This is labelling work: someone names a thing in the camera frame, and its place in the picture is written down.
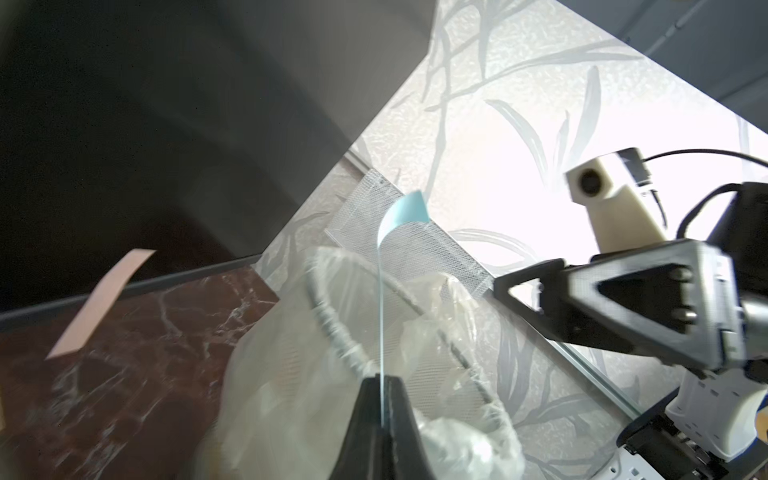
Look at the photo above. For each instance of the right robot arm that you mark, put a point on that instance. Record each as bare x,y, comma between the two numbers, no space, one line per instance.
706,428

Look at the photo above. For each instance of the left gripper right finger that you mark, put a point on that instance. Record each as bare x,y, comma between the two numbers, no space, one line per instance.
404,457

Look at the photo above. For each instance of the black flat monitor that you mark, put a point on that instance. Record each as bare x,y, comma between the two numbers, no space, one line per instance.
194,129

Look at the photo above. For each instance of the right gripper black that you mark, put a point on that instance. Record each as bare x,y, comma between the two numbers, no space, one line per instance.
677,301

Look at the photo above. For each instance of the pink sticky note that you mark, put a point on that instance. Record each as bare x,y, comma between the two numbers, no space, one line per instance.
98,303

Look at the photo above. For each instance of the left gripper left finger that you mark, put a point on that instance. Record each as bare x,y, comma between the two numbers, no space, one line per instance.
361,452

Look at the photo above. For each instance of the trash bin with plastic bag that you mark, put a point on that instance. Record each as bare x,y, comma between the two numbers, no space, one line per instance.
292,380

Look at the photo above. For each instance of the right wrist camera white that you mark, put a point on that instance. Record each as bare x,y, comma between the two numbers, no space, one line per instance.
616,190

